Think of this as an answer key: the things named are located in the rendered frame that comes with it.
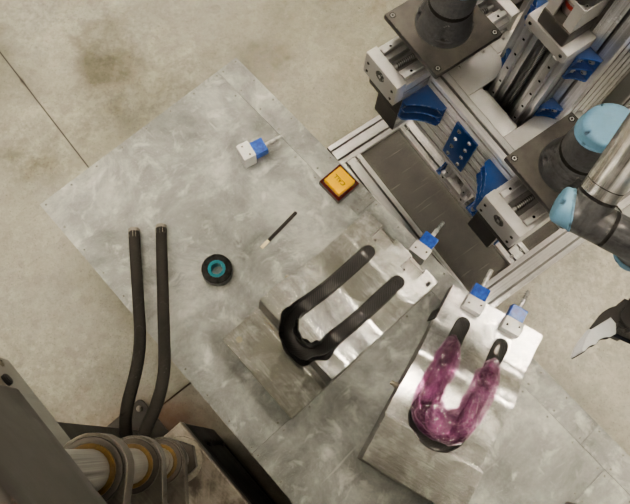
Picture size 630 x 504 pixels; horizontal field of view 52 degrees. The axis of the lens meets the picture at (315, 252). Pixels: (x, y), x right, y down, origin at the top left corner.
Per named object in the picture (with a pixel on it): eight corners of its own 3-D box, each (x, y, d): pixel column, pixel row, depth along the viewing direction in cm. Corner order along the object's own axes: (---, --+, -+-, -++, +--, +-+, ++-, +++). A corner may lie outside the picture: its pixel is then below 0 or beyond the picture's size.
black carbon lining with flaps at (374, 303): (366, 243, 170) (370, 231, 161) (409, 287, 167) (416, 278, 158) (265, 331, 163) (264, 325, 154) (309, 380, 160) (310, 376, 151)
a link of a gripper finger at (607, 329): (564, 364, 110) (611, 340, 111) (574, 357, 105) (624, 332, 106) (554, 348, 111) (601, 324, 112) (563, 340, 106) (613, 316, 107)
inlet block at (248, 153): (278, 133, 186) (277, 125, 181) (286, 147, 185) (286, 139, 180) (237, 154, 184) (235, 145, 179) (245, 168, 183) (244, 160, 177)
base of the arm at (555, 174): (571, 128, 163) (588, 109, 153) (611, 174, 160) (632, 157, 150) (525, 160, 160) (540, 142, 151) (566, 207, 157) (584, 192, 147)
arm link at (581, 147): (572, 118, 153) (598, 87, 140) (625, 144, 151) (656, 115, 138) (552, 158, 150) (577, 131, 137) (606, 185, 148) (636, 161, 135)
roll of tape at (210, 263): (198, 281, 173) (196, 278, 170) (209, 253, 175) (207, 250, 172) (227, 290, 172) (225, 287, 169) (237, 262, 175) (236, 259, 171)
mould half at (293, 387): (364, 221, 179) (370, 203, 166) (431, 289, 175) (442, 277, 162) (224, 342, 169) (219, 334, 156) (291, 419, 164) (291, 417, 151)
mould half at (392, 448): (448, 289, 175) (458, 279, 164) (535, 338, 172) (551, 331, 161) (356, 458, 162) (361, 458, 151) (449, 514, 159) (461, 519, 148)
